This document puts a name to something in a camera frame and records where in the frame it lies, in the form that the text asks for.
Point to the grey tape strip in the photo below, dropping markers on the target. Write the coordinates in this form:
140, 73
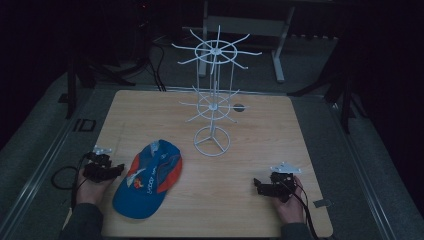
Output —
322, 203

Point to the person's left hand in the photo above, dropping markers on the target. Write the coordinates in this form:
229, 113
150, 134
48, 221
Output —
88, 191

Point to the white metal desk frame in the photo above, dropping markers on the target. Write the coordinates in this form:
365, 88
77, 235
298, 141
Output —
280, 43

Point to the black metal stand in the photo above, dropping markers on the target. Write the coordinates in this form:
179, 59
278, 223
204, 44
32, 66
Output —
71, 86
346, 96

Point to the person's right hand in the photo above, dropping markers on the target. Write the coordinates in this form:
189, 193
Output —
290, 208

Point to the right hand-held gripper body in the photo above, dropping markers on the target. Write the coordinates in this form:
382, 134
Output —
283, 185

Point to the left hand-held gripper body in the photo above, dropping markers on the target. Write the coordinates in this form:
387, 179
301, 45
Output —
97, 164

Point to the round grey table grommet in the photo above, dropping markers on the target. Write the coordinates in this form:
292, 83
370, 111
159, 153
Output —
239, 107

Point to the black floor bracket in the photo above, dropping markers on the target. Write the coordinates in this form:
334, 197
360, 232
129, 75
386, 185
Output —
85, 125

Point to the blue and orange baseball cap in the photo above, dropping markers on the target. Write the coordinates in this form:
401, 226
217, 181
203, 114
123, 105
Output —
148, 181

